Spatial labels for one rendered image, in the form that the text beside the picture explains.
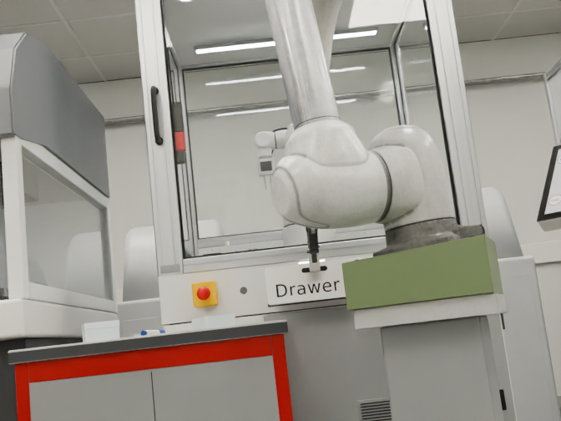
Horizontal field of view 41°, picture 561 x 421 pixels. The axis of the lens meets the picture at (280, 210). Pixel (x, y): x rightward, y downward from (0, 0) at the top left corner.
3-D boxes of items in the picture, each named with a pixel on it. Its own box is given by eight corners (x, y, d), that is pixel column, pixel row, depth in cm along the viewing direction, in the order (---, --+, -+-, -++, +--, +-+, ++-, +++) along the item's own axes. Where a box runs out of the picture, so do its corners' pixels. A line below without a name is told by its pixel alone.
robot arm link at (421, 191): (472, 214, 159) (451, 114, 162) (401, 223, 151) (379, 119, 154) (428, 229, 173) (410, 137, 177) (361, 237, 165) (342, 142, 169)
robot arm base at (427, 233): (475, 237, 148) (469, 210, 149) (371, 260, 158) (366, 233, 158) (494, 240, 164) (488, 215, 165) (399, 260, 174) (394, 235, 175)
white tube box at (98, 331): (120, 340, 190) (118, 319, 191) (85, 343, 187) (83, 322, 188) (115, 342, 202) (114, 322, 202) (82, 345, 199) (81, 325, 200)
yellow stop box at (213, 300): (217, 304, 222) (214, 280, 223) (193, 306, 222) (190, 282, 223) (219, 305, 227) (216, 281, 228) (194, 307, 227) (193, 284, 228)
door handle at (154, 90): (161, 140, 231) (155, 81, 234) (152, 141, 231) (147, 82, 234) (164, 144, 235) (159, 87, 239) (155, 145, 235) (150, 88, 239)
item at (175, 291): (497, 286, 228) (489, 240, 230) (161, 324, 226) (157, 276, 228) (434, 301, 321) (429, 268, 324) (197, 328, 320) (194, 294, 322)
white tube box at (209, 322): (235, 327, 199) (235, 313, 199) (205, 331, 196) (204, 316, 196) (221, 330, 210) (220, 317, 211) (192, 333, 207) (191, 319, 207)
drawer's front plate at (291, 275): (366, 294, 219) (361, 256, 221) (268, 305, 218) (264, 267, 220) (366, 294, 221) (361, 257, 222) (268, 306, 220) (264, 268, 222)
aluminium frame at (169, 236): (489, 239, 230) (440, -74, 247) (157, 276, 228) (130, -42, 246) (429, 268, 324) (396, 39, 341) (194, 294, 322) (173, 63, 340)
